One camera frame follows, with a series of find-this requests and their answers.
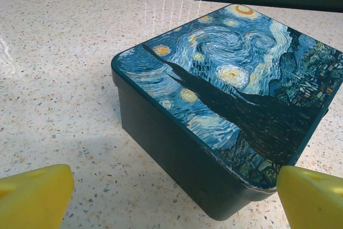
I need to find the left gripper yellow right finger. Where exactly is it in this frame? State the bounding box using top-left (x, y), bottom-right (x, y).
top-left (277, 165), bottom-right (343, 229)

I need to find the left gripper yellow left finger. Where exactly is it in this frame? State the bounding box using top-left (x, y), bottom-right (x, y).
top-left (0, 164), bottom-right (75, 229)

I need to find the dark box starry night lid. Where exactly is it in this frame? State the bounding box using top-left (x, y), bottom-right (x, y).
top-left (110, 3), bottom-right (343, 220)

